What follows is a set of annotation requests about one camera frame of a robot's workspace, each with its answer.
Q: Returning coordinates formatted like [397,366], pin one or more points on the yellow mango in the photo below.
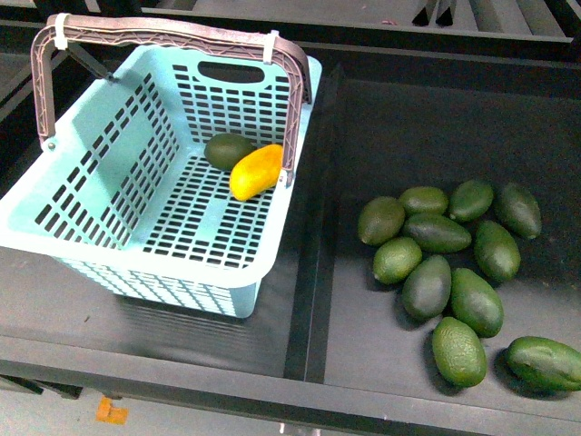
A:
[256,172]

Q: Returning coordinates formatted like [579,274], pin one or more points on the green avocado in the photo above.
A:
[424,199]
[435,233]
[224,151]
[380,220]
[476,303]
[517,208]
[427,289]
[470,200]
[394,261]
[496,252]
[458,353]
[544,364]

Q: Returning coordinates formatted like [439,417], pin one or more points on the light blue plastic basket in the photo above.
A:
[123,193]

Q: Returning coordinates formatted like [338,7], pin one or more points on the brown basket handle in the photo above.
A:
[62,30]

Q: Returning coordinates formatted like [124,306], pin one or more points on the yellow floor tape marker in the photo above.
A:
[107,412]

